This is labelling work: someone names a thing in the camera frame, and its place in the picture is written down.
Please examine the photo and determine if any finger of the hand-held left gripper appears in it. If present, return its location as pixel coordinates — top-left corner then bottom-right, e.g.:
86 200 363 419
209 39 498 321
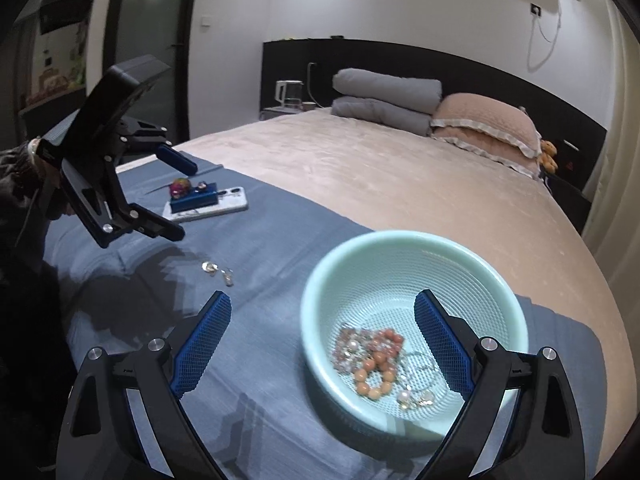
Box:
60 156 187 250
122 119 199 176

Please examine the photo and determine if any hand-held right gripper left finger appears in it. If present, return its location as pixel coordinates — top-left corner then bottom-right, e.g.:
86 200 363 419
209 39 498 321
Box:
55 290 233 480

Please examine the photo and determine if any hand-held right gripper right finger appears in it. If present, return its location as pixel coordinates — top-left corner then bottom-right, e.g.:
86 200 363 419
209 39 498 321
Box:
414 289 586 480

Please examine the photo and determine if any silver hoop pearl earring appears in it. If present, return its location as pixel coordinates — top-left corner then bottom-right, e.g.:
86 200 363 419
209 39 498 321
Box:
395 382 438 413

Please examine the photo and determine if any orange bead bracelet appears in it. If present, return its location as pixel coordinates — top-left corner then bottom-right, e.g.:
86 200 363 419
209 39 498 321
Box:
352 329 405 398

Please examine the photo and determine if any mint green plastic basket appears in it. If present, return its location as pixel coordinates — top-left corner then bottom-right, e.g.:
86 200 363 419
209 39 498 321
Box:
300 230 530 436

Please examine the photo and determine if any pink bead bracelet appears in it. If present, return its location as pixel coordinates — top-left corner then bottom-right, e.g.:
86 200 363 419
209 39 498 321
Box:
331 326 386 376

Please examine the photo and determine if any person's left forearm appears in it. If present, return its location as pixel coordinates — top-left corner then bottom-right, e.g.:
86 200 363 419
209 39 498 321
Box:
0 137 58 221

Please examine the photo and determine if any blue metallic box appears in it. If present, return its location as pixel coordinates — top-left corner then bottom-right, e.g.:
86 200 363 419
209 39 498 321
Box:
170 182 218 212

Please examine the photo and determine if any phone with white case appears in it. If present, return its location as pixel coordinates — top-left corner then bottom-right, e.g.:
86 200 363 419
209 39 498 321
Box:
164 185 249 224

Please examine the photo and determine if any glass door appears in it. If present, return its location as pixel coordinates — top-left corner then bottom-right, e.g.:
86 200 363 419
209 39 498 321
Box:
115 0 201 141

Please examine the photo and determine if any cluttered storage shelf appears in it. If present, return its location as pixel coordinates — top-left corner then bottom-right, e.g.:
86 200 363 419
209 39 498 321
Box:
15 0 101 111

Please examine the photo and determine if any blue cloth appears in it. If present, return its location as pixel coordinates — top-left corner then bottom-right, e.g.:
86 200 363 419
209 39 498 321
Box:
42 150 606 480

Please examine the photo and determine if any bedside table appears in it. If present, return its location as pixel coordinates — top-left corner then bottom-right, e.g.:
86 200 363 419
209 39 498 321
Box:
260 105 301 121

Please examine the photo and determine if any white electric kettle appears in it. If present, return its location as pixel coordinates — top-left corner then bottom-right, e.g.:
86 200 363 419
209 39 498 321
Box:
275 80 304 110

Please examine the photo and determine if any pink frilled pillow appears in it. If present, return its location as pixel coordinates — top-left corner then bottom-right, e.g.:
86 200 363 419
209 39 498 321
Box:
431 92 543 158
431 127 538 178

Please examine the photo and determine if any grey pillow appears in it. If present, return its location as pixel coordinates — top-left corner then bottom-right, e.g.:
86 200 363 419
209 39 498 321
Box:
332 68 443 116
331 97 433 136

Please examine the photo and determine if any brown plush toy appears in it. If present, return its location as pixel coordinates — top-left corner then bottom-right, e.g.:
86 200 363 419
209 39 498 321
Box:
539 140 560 173

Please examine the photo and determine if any black headboard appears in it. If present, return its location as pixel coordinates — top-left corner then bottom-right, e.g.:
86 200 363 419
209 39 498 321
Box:
261 38 608 196

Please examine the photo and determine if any beige curtain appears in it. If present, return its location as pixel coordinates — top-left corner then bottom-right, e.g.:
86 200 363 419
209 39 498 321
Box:
582 0 640 291

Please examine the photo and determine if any white wall cable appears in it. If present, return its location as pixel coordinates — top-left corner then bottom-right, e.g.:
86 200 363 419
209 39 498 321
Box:
527 5 563 71

